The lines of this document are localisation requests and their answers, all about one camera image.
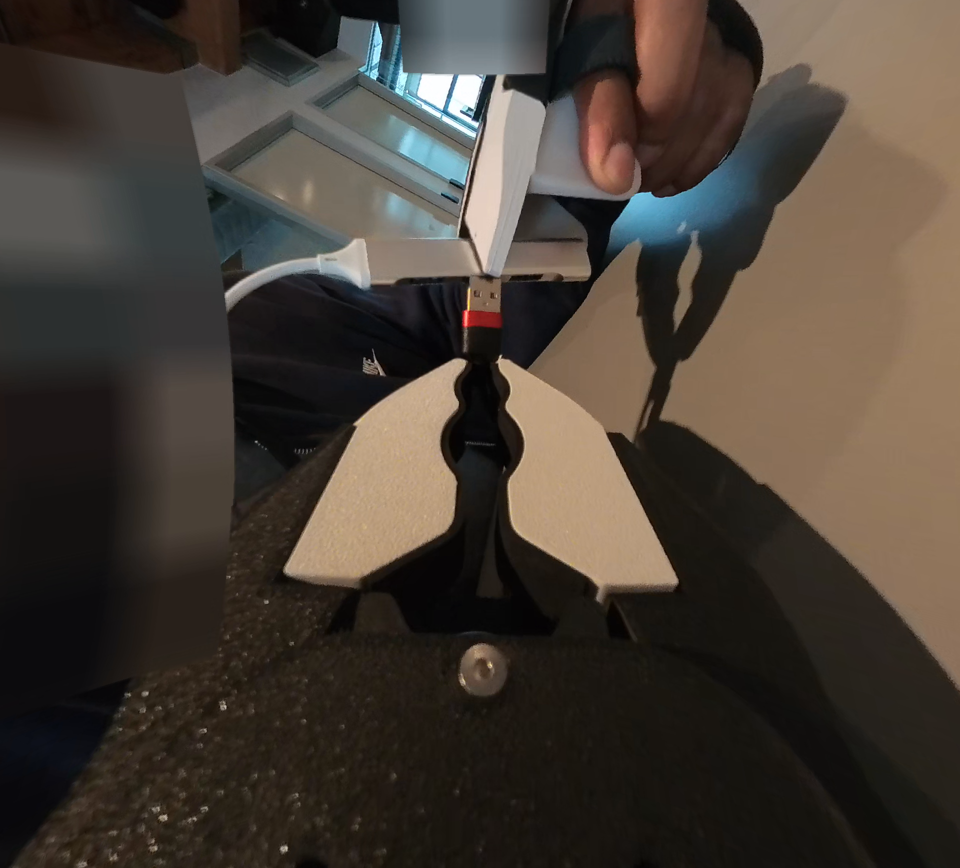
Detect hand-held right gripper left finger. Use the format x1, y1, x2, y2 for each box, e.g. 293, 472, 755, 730
282, 355, 478, 596

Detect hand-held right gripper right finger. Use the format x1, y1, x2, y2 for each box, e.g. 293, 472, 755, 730
492, 355, 679, 602

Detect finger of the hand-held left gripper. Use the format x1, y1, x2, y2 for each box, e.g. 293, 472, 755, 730
458, 85, 549, 277
518, 196, 594, 242

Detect silver usb hub white cable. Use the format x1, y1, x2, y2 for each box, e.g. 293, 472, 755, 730
225, 235, 595, 311

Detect thin black cable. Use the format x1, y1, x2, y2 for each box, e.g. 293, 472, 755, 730
458, 273, 514, 599

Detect person's left hand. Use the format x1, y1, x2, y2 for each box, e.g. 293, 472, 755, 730
567, 0, 759, 199

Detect person's torso in dark jacket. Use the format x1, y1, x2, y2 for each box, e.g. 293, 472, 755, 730
225, 276, 601, 457

